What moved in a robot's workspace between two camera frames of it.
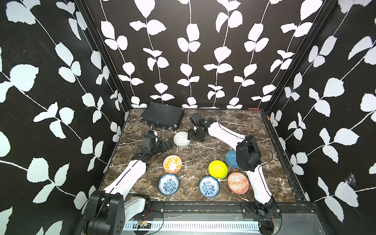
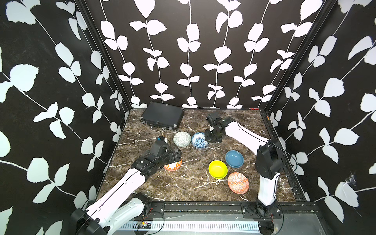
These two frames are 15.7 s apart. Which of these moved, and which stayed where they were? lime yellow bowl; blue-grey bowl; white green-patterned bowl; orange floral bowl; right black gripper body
Moved: right black gripper body
Stayed: blue-grey bowl; orange floral bowl; white green-patterned bowl; lime yellow bowl
